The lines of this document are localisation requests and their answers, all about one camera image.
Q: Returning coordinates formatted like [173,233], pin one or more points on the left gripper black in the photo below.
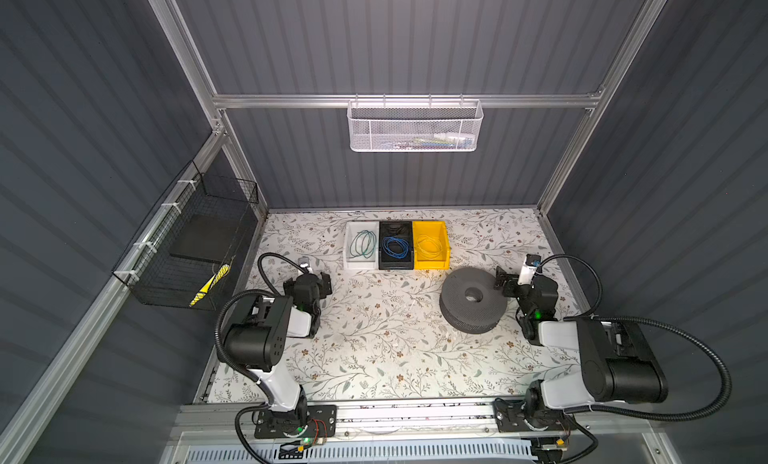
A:
[324,284]

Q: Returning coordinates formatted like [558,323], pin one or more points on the black plastic bin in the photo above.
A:
[396,245]

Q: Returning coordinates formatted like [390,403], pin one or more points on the black wire basket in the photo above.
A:
[155,278]

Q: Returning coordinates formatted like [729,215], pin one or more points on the black pad in basket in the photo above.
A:
[205,239]

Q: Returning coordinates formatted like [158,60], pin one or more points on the white plastic bin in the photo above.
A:
[361,246]

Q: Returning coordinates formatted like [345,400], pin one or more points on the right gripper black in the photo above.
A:
[507,285]

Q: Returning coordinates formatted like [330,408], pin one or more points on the yellow black item in basket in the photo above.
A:
[222,272]

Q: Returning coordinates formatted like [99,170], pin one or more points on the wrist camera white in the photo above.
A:
[304,264]
[529,269]

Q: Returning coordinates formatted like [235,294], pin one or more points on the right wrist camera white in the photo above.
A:
[529,269]

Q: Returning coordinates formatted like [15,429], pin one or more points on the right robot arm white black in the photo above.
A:
[616,361]

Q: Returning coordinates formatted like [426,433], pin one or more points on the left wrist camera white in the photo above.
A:
[304,264]

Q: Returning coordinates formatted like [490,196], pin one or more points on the yellow plastic bin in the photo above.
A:
[431,245]

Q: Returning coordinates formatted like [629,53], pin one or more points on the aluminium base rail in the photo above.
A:
[376,420]

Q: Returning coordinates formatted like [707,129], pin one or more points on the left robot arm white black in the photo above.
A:
[251,337]

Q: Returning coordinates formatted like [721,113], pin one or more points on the white vented strip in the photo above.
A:
[447,450]

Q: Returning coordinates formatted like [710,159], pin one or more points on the grey perforated spool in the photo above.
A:
[469,302]

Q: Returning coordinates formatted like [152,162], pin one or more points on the white wire mesh basket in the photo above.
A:
[421,126]

